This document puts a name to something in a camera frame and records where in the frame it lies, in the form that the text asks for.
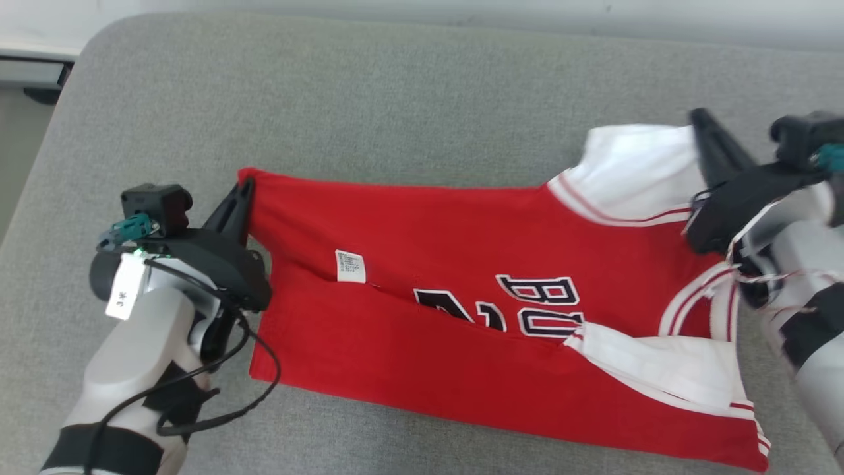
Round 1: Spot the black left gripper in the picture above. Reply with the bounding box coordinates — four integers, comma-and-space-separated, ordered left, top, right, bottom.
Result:
141, 176, 273, 313

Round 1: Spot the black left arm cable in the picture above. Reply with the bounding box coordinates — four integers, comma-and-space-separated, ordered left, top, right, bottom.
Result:
84, 257, 283, 475

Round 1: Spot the grey black low furniture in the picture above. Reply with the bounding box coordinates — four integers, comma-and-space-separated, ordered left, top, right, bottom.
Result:
0, 56, 75, 106

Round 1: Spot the white paper tag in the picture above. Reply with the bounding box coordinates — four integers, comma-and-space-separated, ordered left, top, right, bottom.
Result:
105, 252, 146, 323

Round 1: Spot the white red wire bundle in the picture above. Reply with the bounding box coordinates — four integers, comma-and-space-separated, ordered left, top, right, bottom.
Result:
724, 241, 835, 312

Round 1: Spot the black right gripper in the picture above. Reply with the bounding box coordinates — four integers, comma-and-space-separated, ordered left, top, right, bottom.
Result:
685, 107, 830, 255

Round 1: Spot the teal right camera connector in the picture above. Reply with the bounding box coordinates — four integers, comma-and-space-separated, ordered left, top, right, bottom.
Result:
816, 144, 844, 175

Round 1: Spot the grey fabric sofa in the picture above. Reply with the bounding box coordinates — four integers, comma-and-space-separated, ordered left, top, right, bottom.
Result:
0, 12, 844, 475

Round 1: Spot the red and white jersey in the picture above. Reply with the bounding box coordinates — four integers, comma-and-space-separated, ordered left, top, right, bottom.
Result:
237, 124, 772, 473

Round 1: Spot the teal camera connector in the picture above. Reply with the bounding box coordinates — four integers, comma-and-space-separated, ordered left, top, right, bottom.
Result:
816, 144, 844, 175
97, 212, 160, 252

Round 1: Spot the teal left camera connector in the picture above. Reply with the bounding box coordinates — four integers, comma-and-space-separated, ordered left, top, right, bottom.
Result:
97, 212, 160, 252

